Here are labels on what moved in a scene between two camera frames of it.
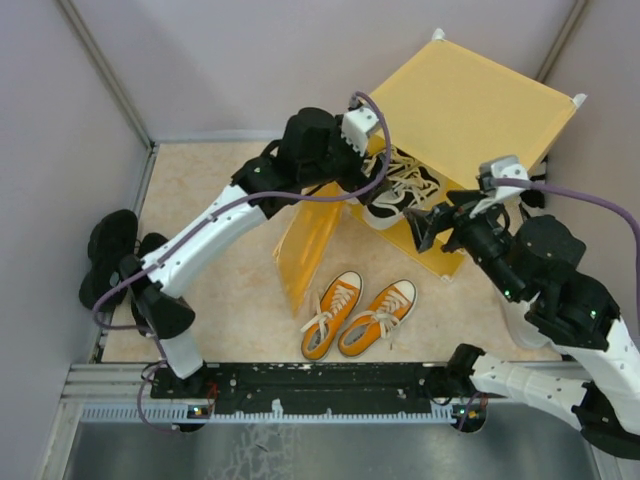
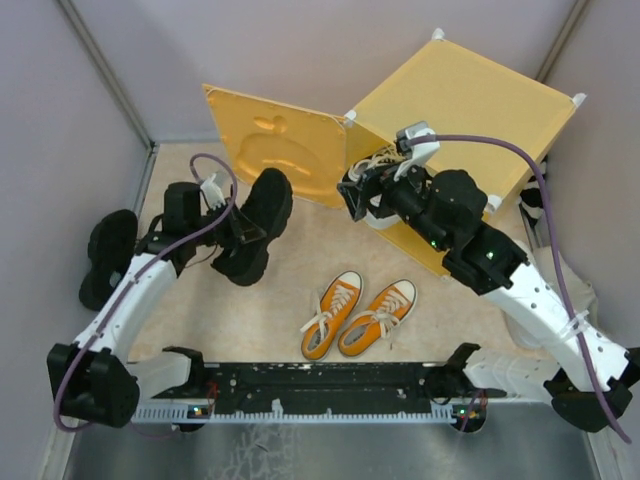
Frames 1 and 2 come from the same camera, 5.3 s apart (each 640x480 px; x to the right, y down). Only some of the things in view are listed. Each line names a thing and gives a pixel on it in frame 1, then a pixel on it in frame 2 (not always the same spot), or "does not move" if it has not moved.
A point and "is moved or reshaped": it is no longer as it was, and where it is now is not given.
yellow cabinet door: (303, 243) → (260, 135)
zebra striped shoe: (532, 201) does not move
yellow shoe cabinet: (463, 108) does not move
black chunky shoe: (141, 318) is moved or reshaped
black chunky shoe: (112, 239) does not move
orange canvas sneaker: (391, 309) does not move
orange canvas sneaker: (339, 295) does not move
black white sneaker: (416, 178) is moved or reshaped
